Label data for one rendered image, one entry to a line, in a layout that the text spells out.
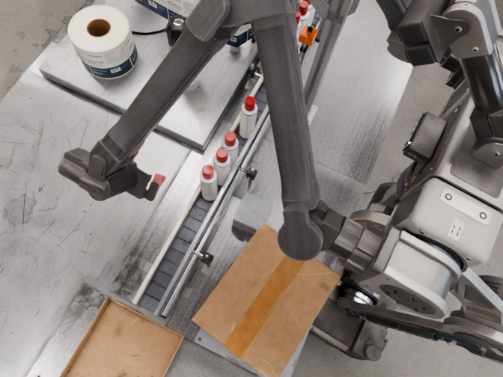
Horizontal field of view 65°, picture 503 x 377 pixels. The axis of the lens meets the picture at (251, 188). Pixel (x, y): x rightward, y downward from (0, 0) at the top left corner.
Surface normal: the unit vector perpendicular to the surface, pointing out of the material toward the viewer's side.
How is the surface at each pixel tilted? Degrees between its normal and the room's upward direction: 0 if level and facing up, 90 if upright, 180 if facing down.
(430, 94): 0
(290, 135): 49
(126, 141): 42
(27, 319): 0
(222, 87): 0
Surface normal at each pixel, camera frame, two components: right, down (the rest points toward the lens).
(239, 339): 0.07, -0.35
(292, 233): -0.35, 0.39
